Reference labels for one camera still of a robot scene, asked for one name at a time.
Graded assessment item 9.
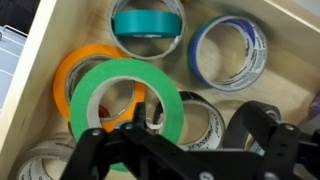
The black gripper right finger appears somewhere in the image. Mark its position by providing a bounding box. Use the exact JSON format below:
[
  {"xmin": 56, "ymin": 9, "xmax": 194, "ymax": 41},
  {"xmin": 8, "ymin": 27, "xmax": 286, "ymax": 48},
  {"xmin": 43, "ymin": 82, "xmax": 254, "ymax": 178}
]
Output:
[{"xmin": 238, "ymin": 100, "xmax": 320, "ymax": 180}]

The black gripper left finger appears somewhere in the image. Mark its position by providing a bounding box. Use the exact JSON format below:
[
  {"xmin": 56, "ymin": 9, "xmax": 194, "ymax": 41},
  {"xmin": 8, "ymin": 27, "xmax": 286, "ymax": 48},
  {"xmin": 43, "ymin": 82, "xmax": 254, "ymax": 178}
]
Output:
[{"xmin": 59, "ymin": 101, "xmax": 188, "ymax": 180}]

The green masking tape roll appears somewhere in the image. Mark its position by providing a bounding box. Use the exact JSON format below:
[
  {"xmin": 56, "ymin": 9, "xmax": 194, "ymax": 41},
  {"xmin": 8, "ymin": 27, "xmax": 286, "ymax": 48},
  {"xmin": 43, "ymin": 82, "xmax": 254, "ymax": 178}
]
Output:
[{"xmin": 69, "ymin": 58, "xmax": 185, "ymax": 173}]

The grey clear tape roll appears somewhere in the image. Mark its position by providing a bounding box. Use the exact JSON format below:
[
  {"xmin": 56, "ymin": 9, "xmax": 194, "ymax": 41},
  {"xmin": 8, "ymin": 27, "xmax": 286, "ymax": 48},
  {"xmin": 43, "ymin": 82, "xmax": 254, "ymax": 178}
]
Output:
[{"xmin": 7, "ymin": 132, "xmax": 78, "ymax": 180}]

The open wooden drawer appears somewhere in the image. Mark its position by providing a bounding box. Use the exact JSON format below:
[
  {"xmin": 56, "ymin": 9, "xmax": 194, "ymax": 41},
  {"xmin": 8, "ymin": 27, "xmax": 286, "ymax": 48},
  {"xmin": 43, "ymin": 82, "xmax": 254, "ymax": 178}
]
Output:
[{"xmin": 0, "ymin": 0, "xmax": 320, "ymax": 180}]

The black silver printed tape roll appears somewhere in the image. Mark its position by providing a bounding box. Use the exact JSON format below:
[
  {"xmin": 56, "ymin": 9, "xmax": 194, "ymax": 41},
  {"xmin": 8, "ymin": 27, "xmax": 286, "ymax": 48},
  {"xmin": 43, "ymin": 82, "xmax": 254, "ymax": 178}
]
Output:
[{"xmin": 152, "ymin": 90, "xmax": 227, "ymax": 152}]

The orange tape roll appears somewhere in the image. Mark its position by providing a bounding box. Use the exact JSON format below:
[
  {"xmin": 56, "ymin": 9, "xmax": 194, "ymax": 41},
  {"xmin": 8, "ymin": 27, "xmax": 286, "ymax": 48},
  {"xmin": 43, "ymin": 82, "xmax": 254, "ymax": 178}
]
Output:
[{"xmin": 52, "ymin": 43, "xmax": 147, "ymax": 133}]

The blue white tape roll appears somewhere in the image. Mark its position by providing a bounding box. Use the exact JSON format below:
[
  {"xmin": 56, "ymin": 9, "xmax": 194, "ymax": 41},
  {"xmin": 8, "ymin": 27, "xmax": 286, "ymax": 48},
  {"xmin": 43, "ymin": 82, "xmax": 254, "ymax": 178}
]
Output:
[{"xmin": 187, "ymin": 14, "xmax": 269, "ymax": 93}]

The grey roll holding teal tape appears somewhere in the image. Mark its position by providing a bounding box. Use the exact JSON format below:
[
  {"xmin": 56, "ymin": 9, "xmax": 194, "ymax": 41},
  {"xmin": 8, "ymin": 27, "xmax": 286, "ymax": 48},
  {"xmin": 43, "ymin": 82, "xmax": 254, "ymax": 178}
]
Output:
[{"xmin": 107, "ymin": 0, "xmax": 187, "ymax": 61}]

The purple object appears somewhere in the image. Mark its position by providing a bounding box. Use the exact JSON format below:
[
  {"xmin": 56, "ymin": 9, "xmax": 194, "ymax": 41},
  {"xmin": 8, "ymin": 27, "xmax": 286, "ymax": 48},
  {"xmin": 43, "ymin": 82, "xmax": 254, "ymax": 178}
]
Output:
[{"xmin": 309, "ymin": 94, "xmax": 320, "ymax": 120}]

